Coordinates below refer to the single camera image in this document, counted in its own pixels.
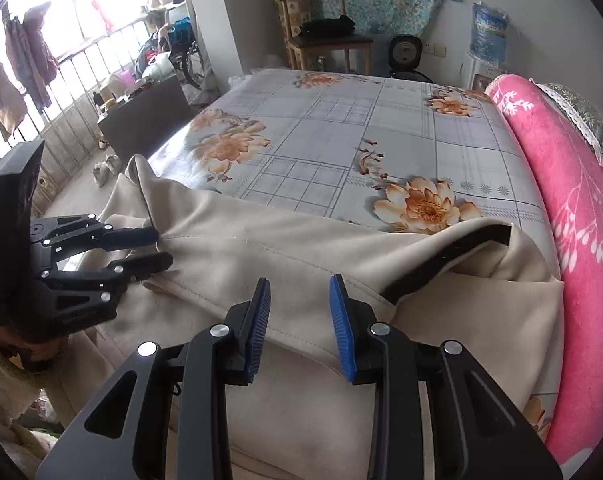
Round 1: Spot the bicycle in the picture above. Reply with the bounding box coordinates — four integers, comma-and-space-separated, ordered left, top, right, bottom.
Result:
176, 40, 208, 90

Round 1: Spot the pink grey hanging jacket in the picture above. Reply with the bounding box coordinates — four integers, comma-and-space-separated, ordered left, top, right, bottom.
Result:
4, 2, 60, 113

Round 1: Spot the white water dispenser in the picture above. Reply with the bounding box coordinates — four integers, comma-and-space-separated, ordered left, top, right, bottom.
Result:
460, 55, 507, 93

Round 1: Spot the metal balcony railing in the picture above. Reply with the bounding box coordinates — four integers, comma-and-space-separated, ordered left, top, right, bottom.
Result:
0, 10, 152, 211

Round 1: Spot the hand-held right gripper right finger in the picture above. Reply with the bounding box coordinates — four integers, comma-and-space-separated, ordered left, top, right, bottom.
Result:
329, 274, 565, 480

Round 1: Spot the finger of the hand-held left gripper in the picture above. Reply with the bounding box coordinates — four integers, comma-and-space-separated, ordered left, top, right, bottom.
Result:
29, 214, 160, 261
39, 252, 174, 293

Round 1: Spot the black round fan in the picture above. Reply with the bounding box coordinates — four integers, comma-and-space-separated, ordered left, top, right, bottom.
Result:
386, 34, 432, 82

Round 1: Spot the red hanging cloth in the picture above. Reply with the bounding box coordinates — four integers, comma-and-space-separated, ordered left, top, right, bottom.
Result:
90, 0, 118, 33

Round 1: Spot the person's left hand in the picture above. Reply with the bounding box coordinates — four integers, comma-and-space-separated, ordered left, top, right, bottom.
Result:
0, 327, 62, 373

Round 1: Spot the pink floral blanket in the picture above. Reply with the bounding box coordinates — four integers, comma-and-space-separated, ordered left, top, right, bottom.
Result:
484, 74, 603, 468

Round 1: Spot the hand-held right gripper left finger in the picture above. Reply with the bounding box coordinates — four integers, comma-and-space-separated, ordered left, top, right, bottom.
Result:
36, 277, 272, 480

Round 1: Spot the black folded clothing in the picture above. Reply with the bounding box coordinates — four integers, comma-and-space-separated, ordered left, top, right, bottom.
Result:
300, 17, 356, 37

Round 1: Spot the wooden chair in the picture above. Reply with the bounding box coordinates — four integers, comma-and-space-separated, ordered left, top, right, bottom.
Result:
274, 0, 375, 75

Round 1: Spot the pair of beige shoes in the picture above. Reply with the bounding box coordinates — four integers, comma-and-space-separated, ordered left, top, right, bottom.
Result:
92, 155, 122, 188

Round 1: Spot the floral checked bed sheet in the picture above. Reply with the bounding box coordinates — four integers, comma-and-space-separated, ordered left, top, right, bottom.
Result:
146, 69, 552, 441

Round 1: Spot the beige zip jacket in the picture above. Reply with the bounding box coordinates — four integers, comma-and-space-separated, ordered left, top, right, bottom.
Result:
46, 154, 565, 480

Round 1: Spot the blue water bottle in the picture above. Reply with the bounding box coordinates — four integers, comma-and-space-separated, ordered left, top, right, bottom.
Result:
470, 2, 511, 66

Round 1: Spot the blue bag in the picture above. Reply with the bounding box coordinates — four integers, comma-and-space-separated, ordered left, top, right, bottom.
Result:
169, 17, 195, 56

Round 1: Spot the grey lace-trimmed pillow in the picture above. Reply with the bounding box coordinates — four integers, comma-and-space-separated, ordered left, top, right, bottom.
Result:
536, 82, 603, 166

